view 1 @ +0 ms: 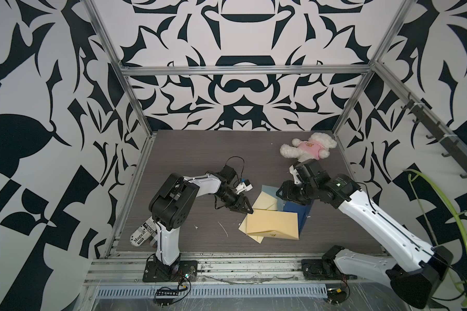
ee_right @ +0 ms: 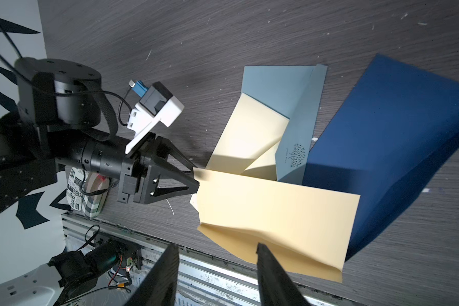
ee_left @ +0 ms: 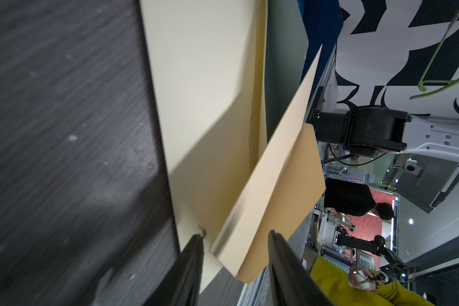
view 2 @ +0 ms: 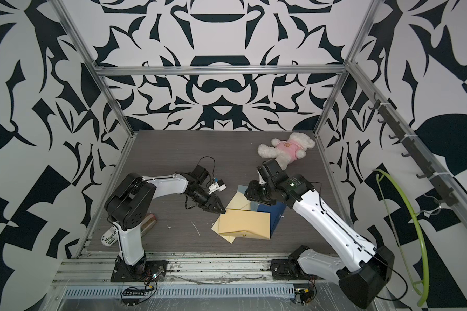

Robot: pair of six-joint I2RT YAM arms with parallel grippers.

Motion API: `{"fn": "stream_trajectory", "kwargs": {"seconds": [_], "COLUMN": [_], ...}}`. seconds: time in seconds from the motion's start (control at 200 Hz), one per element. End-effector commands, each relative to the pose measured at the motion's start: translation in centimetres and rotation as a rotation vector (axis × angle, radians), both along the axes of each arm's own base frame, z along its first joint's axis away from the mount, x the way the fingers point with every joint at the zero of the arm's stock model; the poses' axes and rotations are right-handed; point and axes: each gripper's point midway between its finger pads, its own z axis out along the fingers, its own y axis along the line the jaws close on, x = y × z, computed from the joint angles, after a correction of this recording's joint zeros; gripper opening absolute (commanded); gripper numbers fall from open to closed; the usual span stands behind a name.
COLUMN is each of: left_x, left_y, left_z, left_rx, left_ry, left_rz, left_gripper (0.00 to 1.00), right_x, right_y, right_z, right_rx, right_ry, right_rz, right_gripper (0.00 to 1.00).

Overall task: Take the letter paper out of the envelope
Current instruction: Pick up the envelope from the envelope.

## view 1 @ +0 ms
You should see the tan yellow envelope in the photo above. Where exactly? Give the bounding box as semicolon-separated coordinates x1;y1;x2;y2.
246;209;299;241

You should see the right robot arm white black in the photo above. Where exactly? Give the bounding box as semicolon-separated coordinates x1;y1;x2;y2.
276;159;454;309

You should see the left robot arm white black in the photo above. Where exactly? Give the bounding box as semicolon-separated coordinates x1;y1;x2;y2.
149;165;254;270

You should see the light blue envelope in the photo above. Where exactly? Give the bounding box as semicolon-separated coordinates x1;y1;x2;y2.
262;185;285;211

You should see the dark blue envelope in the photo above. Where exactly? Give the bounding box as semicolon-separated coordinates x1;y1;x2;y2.
283;201;314;234

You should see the pale yellow envelope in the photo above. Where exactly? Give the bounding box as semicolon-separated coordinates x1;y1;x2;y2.
239;192;278;234

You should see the white teddy bear pink shirt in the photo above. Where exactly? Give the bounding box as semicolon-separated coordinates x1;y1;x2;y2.
280;132;337;163

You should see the right black connector board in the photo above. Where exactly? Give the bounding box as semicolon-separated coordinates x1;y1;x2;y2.
326;288;349;306

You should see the black connector board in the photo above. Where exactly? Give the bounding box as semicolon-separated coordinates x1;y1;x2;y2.
326;288;349;306
153;287;190;307

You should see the left black connector board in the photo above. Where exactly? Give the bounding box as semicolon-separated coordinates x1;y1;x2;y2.
153;287;190;307

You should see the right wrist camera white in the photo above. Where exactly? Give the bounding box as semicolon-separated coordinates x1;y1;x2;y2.
289;165;301;185

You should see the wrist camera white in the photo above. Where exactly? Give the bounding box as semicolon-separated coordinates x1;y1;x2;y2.
236;180;253;194
289;165;301;185

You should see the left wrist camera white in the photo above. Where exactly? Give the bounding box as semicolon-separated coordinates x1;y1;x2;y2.
236;180;253;194

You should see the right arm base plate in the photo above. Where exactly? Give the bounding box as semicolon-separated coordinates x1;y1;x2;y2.
301;259;358;281

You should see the white cable duct strip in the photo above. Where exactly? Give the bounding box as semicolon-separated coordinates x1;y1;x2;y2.
97;284;328;299

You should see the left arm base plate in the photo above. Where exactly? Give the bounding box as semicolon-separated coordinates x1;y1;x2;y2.
142;259;198;282

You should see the green hose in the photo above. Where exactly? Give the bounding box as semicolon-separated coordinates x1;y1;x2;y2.
403;168;467;307

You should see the black hook rack rail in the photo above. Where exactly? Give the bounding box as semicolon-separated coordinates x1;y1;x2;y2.
402;92;467;179

